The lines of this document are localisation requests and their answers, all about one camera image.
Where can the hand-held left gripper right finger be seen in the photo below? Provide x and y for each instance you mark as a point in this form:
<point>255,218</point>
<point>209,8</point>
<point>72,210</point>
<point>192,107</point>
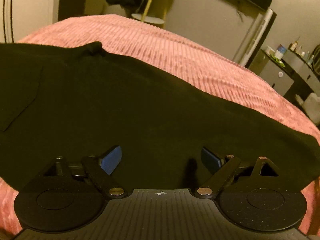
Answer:
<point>210,160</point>

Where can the black pants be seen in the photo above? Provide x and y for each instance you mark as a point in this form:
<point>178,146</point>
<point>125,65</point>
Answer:
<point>125,110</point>

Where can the white and blue container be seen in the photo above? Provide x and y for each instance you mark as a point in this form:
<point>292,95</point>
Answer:
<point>281,51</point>

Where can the pink ribbed blanket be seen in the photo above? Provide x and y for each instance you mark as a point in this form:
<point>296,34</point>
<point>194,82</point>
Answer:
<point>190,55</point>

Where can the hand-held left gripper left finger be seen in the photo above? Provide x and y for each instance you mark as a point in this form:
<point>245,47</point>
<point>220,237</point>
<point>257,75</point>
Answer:
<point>111,160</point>

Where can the white soft bag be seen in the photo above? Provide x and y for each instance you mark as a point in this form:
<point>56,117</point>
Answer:
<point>311,106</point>

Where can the white wardrobe with black lines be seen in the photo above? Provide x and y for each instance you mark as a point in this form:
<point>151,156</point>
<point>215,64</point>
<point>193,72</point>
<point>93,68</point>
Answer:
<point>25,7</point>

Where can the dark dresser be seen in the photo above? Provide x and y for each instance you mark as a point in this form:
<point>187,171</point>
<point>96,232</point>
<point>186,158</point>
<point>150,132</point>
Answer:
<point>287,77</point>

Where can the round side table yellow legs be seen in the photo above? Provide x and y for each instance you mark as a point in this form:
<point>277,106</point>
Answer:
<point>152,5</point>

